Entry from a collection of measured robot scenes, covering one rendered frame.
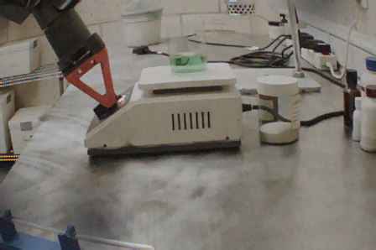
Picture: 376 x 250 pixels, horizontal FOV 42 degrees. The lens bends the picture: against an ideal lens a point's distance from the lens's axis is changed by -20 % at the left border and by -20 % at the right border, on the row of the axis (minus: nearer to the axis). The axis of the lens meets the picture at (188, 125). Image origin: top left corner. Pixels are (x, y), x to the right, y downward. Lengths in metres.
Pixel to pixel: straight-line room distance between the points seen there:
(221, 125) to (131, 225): 0.24
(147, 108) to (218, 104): 0.08
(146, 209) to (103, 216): 0.05
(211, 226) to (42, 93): 2.80
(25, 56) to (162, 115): 2.26
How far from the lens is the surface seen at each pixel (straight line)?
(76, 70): 0.72
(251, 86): 1.04
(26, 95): 3.30
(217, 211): 0.55
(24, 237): 0.49
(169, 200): 0.59
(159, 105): 0.71
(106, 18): 3.14
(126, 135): 0.72
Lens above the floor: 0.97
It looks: 15 degrees down
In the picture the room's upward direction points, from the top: 4 degrees counter-clockwise
